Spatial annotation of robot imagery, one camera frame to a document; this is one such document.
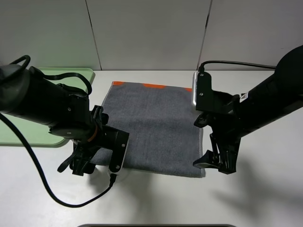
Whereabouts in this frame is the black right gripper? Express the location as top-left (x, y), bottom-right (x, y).
top-left (193, 91), bottom-right (241, 174)

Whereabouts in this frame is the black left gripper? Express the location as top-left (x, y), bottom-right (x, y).
top-left (71, 105), bottom-right (123, 175)

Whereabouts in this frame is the grey towel with orange patches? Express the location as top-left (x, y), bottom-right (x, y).
top-left (102, 81), bottom-right (205, 178)

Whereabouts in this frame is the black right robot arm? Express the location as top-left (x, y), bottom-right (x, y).
top-left (192, 47), bottom-right (303, 175)

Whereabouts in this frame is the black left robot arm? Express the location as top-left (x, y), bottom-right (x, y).
top-left (0, 63), bottom-right (129, 175)

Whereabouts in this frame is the light green plastic tray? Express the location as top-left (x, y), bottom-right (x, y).
top-left (0, 67), bottom-right (96, 148)

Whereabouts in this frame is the black left camera cable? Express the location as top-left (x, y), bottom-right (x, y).
top-left (0, 54), bottom-right (117, 209)

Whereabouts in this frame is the black camera cable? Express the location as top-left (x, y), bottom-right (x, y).
top-left (0, 54), bottom-right (117, 209)
top-left (198, 60), bottom-right (277, 72)

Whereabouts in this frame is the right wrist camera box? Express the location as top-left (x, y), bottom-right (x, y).
top-left (191, 71), bottom-right (214, 112)

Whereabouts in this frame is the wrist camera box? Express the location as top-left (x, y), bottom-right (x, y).
top-left (191, 71), bottom-right (214, 112)
top-left (109, 131), bottom-right (129, 174)

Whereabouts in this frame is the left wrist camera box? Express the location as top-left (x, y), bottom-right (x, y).
top-left (109, 131), bottom-right (129, 174)

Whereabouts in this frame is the black right camera cable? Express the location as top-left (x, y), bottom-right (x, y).
top-left (198, 60), bottom-right (277, 72)

